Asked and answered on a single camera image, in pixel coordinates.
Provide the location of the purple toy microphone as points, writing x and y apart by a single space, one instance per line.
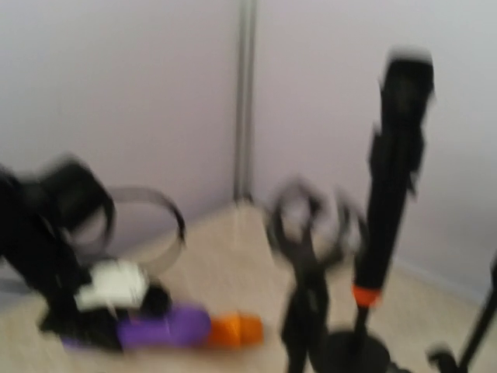
180 326

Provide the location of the orange toy microphone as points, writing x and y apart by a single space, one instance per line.
236 331

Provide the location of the left aluminium frame post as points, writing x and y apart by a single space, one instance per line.
244 128

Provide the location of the black stand under pink microphone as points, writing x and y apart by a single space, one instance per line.
443 359

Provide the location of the short black microphone stand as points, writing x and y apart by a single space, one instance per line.
304 327

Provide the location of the black wireless microphone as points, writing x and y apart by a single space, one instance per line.
395 159

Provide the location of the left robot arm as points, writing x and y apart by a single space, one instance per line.
55 228

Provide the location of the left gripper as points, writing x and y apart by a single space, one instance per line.
99 327

